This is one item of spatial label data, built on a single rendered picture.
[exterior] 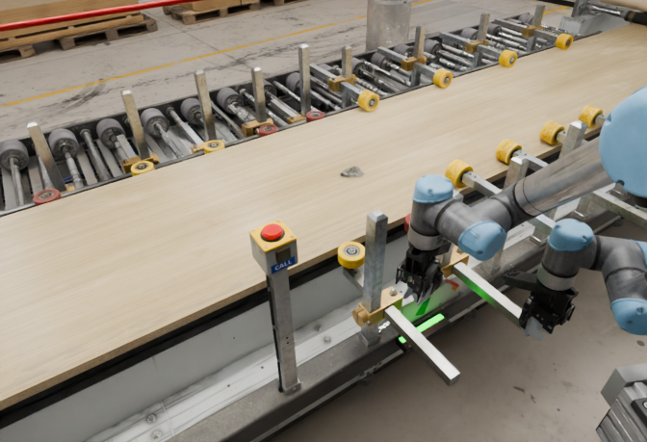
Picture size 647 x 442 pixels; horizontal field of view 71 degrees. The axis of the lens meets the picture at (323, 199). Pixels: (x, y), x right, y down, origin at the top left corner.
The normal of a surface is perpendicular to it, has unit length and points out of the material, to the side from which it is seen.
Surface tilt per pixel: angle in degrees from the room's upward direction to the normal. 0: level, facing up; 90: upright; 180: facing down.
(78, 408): 90
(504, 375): 0
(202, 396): 0
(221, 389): 0
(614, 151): 84
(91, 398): 90
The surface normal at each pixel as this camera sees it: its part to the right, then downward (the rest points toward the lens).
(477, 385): -0.02, -0.80
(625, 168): -0.86, 0.22
